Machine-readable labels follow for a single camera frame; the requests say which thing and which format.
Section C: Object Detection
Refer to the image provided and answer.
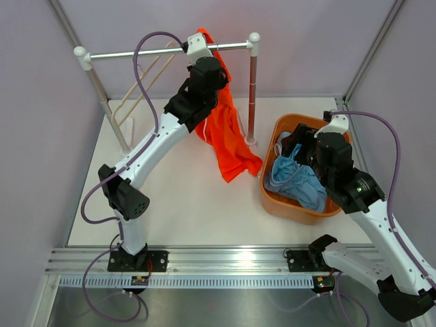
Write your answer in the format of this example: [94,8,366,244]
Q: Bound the light blue shorts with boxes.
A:
[263,144,328,213]

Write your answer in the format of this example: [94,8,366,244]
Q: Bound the orange shorts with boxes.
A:
[193,27,264,184]

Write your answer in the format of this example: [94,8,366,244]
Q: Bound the white plastic hanger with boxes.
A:
[110,41,178,127]

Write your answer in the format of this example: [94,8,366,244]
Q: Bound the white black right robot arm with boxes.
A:
[281,123,435,322]

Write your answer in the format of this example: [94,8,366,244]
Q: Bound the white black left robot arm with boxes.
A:
[98,57,228,272]

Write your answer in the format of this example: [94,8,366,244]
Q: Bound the orange plastic basket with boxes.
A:
[260,114,343,225]

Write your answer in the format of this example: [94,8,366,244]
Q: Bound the silver clothes rack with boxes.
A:
[74,32,260,146]

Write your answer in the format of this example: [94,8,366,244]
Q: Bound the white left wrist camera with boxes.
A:
[186,33,213,65]

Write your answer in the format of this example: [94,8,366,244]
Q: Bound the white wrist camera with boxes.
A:
[319,110,349,135]
[186,33,213,65]

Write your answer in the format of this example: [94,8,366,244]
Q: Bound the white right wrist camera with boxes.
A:
[319,110,349,135]

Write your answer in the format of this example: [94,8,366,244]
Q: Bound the aluminium mounting rail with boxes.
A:
[44,247,415,277]

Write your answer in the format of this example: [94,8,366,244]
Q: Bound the white slotted cable duct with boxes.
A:
[59,275,315,289]

